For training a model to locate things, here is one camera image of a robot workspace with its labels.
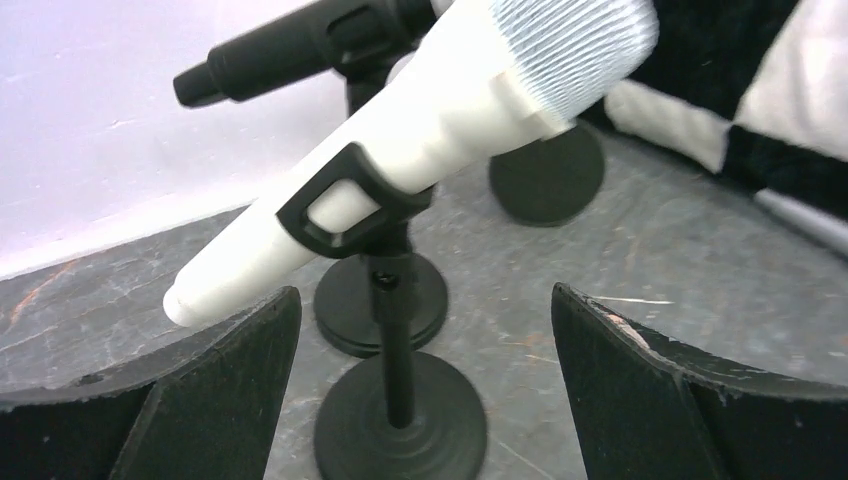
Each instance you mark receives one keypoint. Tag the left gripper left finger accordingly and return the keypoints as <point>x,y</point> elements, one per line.
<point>204,407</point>

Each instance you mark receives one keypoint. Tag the black handheld microphone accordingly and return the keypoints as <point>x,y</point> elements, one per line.
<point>360,40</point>

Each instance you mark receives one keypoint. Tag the black mic stand ring holder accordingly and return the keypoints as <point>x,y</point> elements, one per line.
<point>403,414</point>

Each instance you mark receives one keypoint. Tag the black mic stand with clip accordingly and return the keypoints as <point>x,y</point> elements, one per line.
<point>344,300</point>

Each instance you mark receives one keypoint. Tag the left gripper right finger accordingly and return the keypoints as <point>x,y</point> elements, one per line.
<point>647,406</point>

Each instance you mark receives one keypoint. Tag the grey tube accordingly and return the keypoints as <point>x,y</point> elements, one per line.
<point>822,227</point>

